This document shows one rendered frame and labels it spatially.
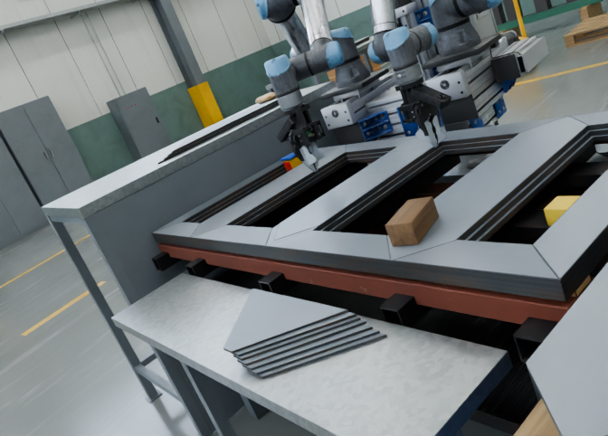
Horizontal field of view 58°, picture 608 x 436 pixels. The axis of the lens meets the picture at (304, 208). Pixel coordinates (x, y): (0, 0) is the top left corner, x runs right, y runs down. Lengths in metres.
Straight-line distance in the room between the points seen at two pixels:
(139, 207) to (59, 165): 8.34
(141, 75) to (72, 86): 1.54
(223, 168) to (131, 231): 0.45
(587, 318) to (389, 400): 0.32
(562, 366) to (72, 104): 11.05
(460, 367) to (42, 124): 9.86
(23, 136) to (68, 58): 2.10
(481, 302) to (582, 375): 0.32
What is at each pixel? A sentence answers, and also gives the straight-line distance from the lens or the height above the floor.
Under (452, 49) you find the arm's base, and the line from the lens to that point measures 2.11.
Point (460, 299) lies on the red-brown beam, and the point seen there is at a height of 0.79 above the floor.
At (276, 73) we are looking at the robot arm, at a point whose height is 1.23.
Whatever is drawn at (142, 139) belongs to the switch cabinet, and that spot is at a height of 0.57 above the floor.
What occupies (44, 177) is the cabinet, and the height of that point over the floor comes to 0.73.
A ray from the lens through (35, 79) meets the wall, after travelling 11.32.
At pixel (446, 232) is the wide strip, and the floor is 0.85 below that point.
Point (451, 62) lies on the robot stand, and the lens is 2.11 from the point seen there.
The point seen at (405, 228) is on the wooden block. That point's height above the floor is 0.89.
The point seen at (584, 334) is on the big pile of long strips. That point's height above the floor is 0.85.
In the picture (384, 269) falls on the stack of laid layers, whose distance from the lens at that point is 1.11.
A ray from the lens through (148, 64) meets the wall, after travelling 12.54.
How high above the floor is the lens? 1.31
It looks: 16 degrees down
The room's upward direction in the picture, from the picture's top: 23 degrees counter-clockwise
